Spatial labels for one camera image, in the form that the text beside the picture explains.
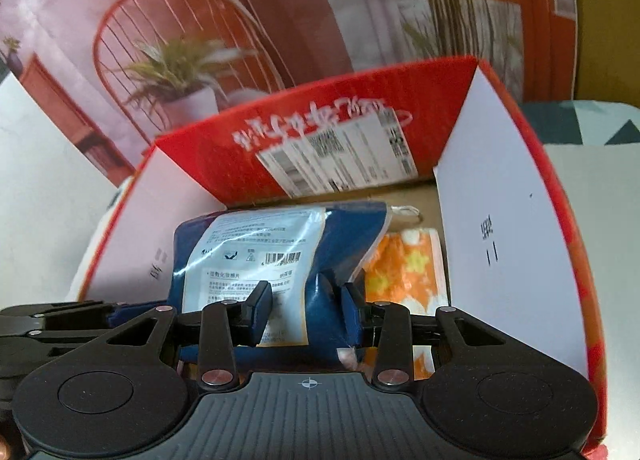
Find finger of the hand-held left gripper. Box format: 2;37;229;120
106;300;169;330

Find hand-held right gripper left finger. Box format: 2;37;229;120
102;281;275;391

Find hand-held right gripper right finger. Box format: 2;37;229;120
340;284;507;390

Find blue cotton pad packet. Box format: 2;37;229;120
172;200;392;372

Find red cardboard box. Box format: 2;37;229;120
77;55;614;460

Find orange floral cloth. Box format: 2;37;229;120
344;229;449;384

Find teal geometric patterned cloth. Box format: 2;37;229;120
519;99;640;147

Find wall poster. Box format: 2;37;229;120
0;0;582;191

